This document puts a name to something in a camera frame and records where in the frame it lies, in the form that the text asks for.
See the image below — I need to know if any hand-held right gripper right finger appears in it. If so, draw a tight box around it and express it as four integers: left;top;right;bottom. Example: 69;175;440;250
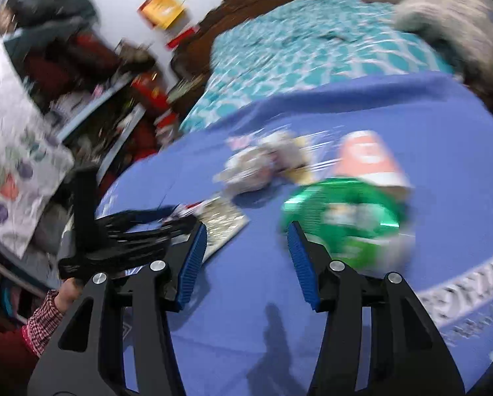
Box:
285;219;466;396

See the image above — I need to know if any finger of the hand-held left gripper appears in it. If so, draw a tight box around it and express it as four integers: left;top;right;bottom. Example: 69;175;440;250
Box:
106;218;200;254
96;207;182;232

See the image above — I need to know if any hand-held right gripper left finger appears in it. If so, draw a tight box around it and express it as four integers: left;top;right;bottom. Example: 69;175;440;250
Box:
26;223;209;396

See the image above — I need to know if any silver glittery wrapper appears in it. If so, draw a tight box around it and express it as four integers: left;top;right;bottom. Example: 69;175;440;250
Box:
168;198;249;265

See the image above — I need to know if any green snack bag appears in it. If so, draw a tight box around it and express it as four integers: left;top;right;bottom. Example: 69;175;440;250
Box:
280;177;414;271

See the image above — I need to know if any white tissue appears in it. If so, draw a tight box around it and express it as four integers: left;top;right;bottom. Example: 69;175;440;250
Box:
214;130;313;196

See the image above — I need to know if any orange and white paper cup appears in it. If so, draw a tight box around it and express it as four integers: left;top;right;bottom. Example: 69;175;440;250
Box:
333;130;414;190

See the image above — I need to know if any person's left forearm plaid sleeve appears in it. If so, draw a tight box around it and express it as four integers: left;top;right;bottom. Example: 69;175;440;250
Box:
21;278;84;357

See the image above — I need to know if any cluttered shelf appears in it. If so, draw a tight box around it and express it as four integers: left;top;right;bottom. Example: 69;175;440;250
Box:
44;70;181;199

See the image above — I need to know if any white printed cloth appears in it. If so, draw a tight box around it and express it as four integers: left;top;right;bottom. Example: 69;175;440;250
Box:
0;35;76;260

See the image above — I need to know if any red box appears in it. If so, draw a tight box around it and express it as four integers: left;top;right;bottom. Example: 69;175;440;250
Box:
131;72;169;112

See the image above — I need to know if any person's dark red garment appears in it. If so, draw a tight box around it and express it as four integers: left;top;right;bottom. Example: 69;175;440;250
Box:
0;328;39;396

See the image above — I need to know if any blue printed blanket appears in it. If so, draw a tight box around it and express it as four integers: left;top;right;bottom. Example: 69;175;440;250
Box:
94;70;493;396

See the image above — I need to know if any pile of dark clothes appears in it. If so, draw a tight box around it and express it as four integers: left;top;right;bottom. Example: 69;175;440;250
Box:
0;0;156;108

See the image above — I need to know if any teal patterned bedsheet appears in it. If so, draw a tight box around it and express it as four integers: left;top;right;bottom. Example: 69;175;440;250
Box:
181;0;453;135

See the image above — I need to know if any folded checked quilt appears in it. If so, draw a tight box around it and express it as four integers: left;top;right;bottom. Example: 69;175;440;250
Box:
395;0;493;108

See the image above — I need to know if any red wall hanging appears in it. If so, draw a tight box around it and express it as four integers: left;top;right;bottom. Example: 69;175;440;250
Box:
166;26;200;50

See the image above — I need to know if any yellow wall hanging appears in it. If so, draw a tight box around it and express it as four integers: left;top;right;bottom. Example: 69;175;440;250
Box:
137;0;187;30

